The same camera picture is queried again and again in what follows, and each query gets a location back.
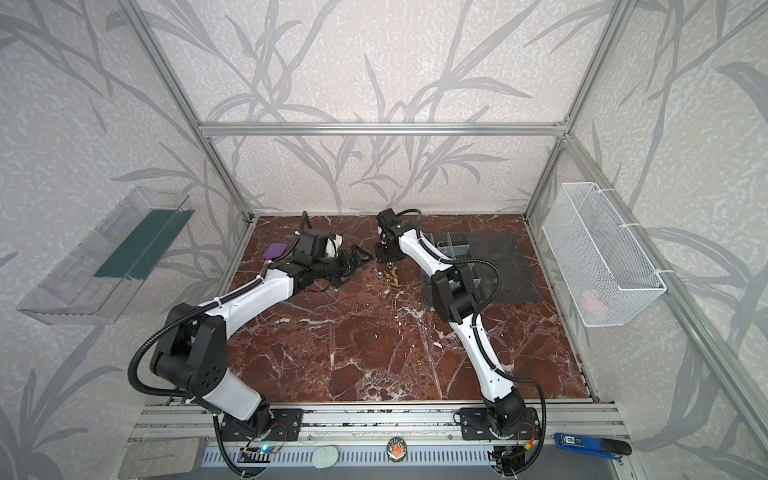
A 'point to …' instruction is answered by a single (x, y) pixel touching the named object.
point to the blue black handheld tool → (608, 447)
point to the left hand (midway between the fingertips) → (369, 256)
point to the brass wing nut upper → (391, 277)
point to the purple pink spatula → (274, 250)
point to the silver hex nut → (380, 275)
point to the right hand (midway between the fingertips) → (384, 248)
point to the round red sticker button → (396, 449)
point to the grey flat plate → (159, 457)
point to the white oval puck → (325, 456)
